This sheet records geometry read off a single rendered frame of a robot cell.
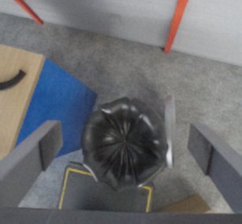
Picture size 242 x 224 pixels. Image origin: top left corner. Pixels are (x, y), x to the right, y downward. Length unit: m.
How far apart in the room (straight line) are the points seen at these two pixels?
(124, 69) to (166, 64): 0.42
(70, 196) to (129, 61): 1.29
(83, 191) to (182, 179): 0.85
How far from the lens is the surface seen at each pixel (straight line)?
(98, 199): 1.44
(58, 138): 0.17
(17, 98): 0.88
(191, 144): 0.17
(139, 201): 1.40
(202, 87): 1.74
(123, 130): 1.10
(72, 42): 1.98
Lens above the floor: 1.62
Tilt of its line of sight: 79 degrees down
